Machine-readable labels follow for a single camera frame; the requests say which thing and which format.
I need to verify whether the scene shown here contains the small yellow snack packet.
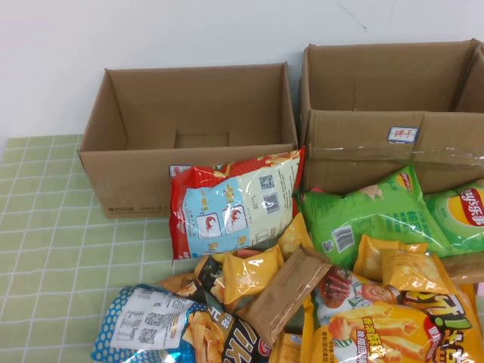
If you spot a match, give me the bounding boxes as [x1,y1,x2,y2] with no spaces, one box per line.
[380,248,458,296]
[278,213,315,265]
[353,234,429,283]
[222,244,285,306]

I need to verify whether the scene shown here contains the green chips bag barcode side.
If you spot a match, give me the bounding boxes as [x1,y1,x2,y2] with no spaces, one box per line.
[293,165,451,270]

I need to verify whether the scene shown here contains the taped brown cardboard box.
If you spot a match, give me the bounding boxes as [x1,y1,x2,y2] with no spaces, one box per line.
[300,37,484,196]

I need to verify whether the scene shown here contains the green chips bag logo side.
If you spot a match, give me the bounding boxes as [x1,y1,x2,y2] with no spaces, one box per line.
[423,181,484,254]

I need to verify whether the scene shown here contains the large yellow fries snack bag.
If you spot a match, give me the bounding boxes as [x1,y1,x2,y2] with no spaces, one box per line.
[300,264,484,363]

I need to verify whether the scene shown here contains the bronze foil snack packet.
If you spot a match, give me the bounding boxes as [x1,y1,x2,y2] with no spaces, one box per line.
[157,271,207,303]

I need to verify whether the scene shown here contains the blue dotted chips bag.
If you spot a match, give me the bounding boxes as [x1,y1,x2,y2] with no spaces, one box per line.
[90,283,273,363]

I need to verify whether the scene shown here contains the yellow packet with blue logo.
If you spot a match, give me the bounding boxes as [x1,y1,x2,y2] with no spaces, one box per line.
[267,332,303,363]

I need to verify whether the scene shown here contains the red shrimp chips bag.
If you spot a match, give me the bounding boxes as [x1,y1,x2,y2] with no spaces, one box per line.
[169,146,306,262]

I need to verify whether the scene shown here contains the black gold snack packet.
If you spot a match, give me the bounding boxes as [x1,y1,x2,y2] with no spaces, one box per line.
[194,255,228,303]

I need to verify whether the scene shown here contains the brown flat snack packet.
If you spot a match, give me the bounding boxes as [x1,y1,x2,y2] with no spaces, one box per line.
[236,244,334,349]

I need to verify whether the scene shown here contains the green checked tablecloth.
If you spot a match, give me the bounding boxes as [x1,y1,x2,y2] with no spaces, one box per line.
[0,134,315,363]

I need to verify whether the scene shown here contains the white label blue border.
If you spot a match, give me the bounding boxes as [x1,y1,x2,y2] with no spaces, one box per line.
[168,164,194,178]
[388,126,420,144]

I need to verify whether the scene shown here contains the printed brown cardboard box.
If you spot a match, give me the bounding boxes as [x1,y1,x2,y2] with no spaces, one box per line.
[77,62,299,219]

